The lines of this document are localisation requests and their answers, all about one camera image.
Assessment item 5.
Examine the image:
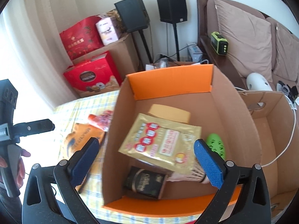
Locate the black speaker on stand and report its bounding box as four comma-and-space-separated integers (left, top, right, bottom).
114, 0, 153, 69
156, 0, 187, 62

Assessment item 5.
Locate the pink tissue pack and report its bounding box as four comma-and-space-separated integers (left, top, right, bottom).
95, 16, 122, 46

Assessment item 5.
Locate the black and gold box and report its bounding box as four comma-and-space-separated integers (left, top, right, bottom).
123, 166, 169, 200

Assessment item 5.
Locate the green portable radio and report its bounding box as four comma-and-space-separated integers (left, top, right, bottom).
211, 32, 228, 55

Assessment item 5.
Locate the red gift box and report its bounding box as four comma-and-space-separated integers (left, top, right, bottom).
63, 51, 123, 97

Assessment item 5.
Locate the gold foil packet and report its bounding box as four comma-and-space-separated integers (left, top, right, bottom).
118, 113, 202, 174

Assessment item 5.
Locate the white rounded device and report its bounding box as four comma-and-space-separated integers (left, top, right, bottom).
246, 73, 273, 91

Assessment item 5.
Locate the yellow plaid tablecloth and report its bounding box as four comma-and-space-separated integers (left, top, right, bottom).
53, 90, 204, 224

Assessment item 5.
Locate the green oval toy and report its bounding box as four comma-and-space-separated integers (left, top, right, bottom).
206, 133, 227, 160

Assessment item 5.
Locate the brown sofa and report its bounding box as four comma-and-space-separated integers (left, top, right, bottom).
197, 0, 299, 98

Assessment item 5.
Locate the white sheer curtain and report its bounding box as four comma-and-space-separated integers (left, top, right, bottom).
0, 0, 78, 112

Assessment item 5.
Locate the red gift bag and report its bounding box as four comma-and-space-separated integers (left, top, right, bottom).
59, 16, 104, 61

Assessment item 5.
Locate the clear jar with yellow lid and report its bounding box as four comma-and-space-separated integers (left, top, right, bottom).
148, 104, 191, 125

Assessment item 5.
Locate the orange cardboard box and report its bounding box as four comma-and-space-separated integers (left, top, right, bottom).
101, 64, 263, 211

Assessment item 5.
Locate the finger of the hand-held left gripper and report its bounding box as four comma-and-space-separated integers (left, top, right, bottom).
13, 119, 56, 137

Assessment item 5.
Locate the tall brown cardboard box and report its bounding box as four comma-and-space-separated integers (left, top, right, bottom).
72, 33, 141, 98

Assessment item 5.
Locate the orange patterned towel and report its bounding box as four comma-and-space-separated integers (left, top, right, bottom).
59, 122, 107, 166

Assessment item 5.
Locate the red snack packet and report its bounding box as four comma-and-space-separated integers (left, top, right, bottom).
88, 110, 115, 131

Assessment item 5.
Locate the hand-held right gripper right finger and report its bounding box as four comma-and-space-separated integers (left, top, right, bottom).
193, 139, 272, 224

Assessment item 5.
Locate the white feather shuttlecock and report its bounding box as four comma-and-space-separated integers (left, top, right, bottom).
167, 162, 211, 184

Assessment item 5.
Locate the plain brown cardboard box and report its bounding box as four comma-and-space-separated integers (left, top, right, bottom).
238, 91, 298, 217

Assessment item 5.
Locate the beige sofa cushion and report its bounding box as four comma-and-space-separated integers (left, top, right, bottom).
207, 0, 277, 83
266, 17, 299, 82

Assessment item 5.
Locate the person's left hand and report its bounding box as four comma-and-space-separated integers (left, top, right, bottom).
16, 150, 31, 188

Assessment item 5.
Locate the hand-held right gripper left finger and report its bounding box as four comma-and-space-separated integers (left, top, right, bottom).
22, 137, 101, 224

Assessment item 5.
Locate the white cable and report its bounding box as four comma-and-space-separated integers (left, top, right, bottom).
234, 87, 298, 168

